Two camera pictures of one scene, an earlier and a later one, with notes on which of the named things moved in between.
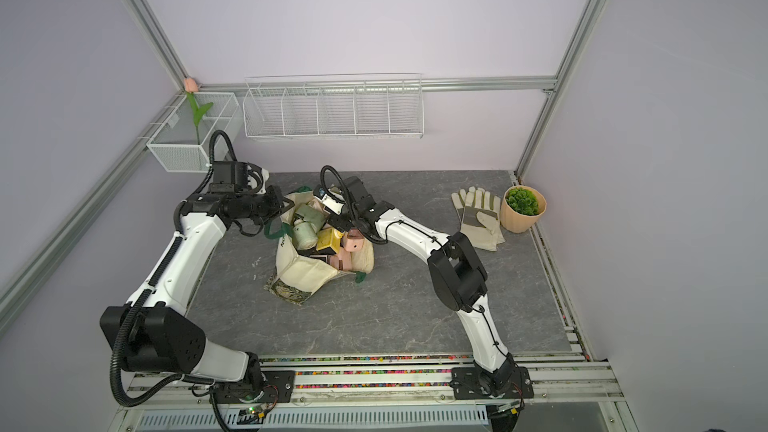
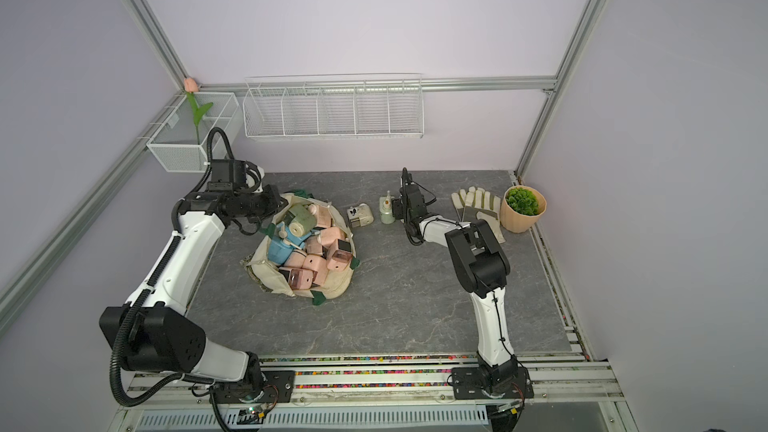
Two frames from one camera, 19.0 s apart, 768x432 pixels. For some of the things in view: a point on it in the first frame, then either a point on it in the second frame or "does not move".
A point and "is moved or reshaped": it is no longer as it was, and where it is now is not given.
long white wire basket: x=333 y=106 does not move
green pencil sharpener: x=304 y=234 is moved or reshaped
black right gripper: x=338 y=221 -> x=396 y=207
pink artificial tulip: x=191 y=87 does not move
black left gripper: x=277 y=200 does not move
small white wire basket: x=183 y=142 does not move
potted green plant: x=521 y=208 does not move
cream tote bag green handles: x=297 y=275 is moved or reshaped
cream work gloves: x=478 y=214 does not move
